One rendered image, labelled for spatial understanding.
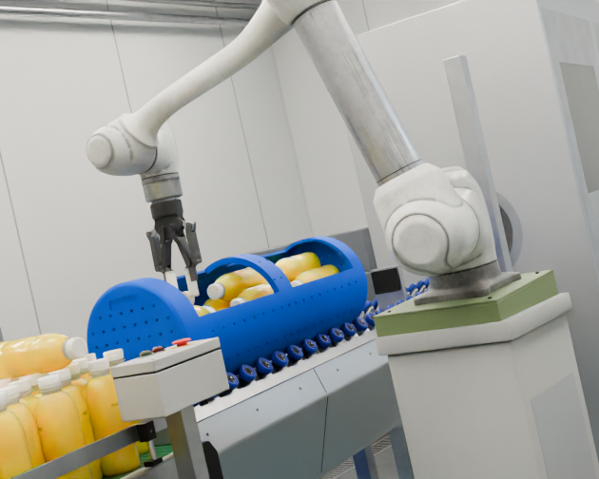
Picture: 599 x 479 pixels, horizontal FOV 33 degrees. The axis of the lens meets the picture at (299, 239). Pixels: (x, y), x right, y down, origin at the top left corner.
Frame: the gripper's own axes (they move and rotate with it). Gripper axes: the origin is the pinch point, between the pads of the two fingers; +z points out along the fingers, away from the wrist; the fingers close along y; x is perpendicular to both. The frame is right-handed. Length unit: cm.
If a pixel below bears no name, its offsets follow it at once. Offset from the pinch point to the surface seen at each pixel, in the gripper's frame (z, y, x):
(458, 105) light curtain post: -37, -32, -119
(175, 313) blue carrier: 5.0, -12.9, 21.0
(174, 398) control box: 18, -34, 53
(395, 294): 19, -2, -107
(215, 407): 27.3, -11.9, 12.7
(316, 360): 26.5, -11.7, -33.3
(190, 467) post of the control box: 31, -31, 48
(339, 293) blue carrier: 11, -14, -49
